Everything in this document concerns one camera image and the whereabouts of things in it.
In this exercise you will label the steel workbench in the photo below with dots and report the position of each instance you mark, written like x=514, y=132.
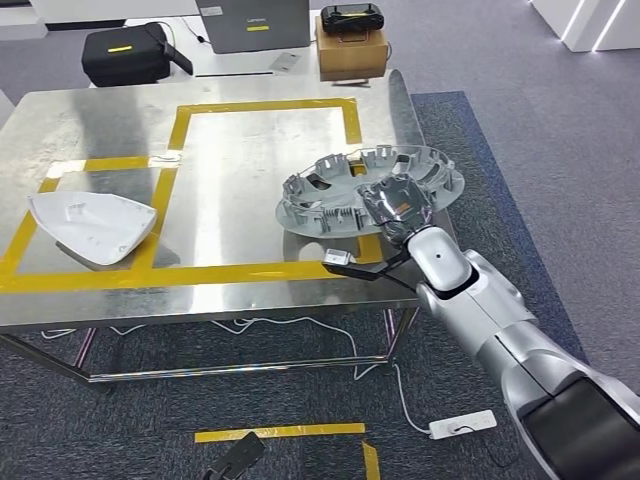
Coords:
x=400, y=119

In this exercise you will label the grey card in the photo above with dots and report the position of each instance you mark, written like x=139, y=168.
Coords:
x=285, y=61

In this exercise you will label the grey plastic wheel cover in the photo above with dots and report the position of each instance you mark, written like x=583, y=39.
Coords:
x=330, y=199

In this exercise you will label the grey laptop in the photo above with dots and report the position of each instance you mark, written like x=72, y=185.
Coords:
x=250, y=26

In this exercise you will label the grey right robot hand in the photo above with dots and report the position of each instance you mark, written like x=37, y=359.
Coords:
x=400, y=208

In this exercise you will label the white floor power strip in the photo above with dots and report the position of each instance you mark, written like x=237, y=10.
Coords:
x=463, y=424

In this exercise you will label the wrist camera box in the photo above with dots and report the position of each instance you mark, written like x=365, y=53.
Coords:
x=339, y=258
x=240, y=457

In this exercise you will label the white panel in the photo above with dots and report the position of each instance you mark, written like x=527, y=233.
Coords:
x=4, y=106

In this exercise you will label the black case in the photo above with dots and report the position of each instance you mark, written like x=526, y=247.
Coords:
x=125, y=56

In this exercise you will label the black handheld controller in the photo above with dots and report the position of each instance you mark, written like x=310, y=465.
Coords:
x=352, y=16

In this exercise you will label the white cabinet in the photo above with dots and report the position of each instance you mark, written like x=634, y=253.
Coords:
x=585, y=20

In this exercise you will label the large yellow tape rectangle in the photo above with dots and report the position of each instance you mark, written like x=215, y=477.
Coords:
x=260, y=104

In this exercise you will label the brown cardboard box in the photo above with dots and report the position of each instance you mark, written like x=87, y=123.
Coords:
x=350, y=56

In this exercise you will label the black right camera bracket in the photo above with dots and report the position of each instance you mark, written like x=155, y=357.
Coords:
x=370, y=270

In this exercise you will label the white car mirror cover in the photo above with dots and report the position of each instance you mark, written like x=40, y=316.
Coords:
x=95, y=228

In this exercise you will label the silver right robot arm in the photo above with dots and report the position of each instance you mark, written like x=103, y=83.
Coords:
x=500, y=318

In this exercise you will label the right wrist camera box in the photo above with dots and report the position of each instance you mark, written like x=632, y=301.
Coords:
x=339, y=258

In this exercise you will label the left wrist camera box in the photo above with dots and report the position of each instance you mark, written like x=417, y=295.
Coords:
x=240, y=457

